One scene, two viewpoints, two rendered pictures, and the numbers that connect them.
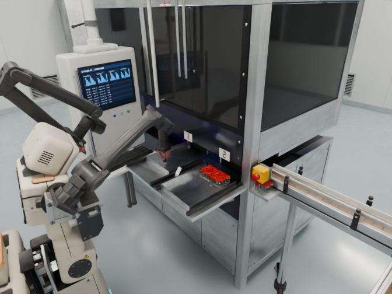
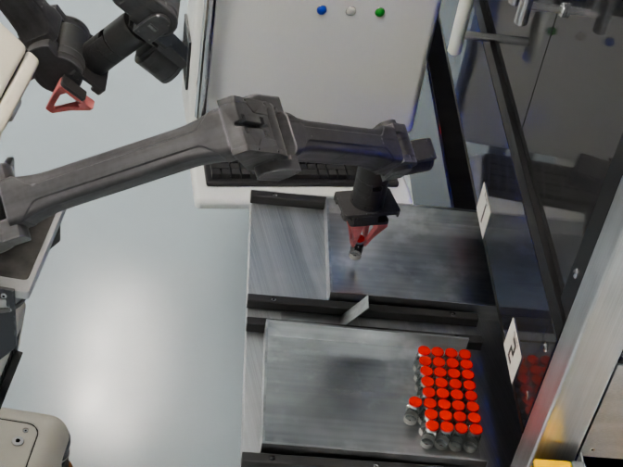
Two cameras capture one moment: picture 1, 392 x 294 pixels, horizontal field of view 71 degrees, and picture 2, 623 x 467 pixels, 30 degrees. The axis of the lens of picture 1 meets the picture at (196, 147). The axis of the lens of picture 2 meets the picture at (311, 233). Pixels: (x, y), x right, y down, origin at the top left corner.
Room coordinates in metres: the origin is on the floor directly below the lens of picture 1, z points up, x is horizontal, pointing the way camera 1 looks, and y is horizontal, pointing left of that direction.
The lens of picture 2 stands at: (0.15, -0.56, 2.25)
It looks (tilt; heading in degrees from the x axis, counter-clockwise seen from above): 40 degrees down; 32
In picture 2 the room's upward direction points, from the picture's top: 10 degrees clockwise
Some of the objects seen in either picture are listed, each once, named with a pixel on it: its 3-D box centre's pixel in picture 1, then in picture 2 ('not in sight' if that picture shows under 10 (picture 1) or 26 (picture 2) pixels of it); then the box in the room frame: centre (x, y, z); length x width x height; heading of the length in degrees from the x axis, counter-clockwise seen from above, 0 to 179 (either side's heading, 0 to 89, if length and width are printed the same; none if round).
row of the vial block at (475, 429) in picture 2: (218, 174); (467, 399); (1.38, -0.13, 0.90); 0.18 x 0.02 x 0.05; 39
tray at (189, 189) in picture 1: (198, 185); (370, 394); (1.29, -0.01, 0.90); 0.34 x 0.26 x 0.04; 129
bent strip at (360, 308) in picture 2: (171, 175); (324, 309); (1.37, 0.15, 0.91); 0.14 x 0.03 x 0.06; 129
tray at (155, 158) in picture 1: (178, 157); (419, 258); (1.62, 0.12, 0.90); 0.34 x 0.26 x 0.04; 129
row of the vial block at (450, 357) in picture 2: (216, 175); (453, 397); (1.37, -0.11, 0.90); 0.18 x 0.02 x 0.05; 39
